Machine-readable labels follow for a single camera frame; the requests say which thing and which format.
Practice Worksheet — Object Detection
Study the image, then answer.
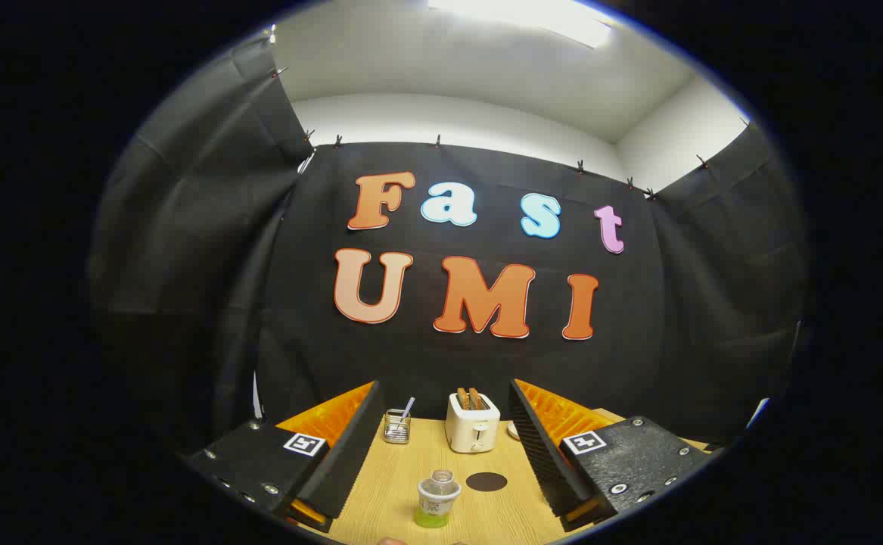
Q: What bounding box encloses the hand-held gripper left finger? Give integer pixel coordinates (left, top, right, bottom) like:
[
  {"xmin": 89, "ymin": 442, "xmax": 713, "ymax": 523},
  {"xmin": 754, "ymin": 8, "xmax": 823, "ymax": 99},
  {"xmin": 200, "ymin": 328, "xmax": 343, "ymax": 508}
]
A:
[{"xmin": 182, "ymin": 381, "xmax": 386, "ymax": 533}]

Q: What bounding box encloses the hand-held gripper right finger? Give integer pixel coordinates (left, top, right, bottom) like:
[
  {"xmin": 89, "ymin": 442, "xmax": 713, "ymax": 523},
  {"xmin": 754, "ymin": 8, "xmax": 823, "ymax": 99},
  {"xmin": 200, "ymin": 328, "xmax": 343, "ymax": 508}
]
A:
[{"xmin": 508, "ymin": 378, "xmax": 714, "ymax": 533}]

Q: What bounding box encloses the clear juice bottle white label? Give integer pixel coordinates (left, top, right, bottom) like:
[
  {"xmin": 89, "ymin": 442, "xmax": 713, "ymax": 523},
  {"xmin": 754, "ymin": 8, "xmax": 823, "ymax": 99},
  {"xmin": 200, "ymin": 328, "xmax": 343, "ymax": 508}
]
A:
[{"xmin": 416, "ymin": 469, "xmax": 462, "ymax": 529}]

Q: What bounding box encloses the wooden table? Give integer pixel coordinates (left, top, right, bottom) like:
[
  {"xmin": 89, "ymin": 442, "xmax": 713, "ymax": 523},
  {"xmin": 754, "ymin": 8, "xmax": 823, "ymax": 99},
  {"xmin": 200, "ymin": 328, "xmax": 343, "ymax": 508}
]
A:
[{"xmin": 301, "ymin": 409, "xmax": 714, "ymax": 545}]

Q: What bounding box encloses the cream toaster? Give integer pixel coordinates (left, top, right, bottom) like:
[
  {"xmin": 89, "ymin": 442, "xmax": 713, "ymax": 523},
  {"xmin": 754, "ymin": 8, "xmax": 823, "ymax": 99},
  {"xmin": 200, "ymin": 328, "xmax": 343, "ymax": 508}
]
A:
[{"xmin": 445, "ymin": 392, "xmax": 502, "ymax": 454}]

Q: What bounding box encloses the metal wire utensil holder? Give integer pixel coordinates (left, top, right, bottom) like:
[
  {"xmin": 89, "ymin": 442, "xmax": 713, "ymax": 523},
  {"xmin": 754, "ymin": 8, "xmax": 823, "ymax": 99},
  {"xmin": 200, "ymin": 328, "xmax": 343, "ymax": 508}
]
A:
[{"xmin": 384, "ymin": 409, "xmax": 412, "ymax": 444}]

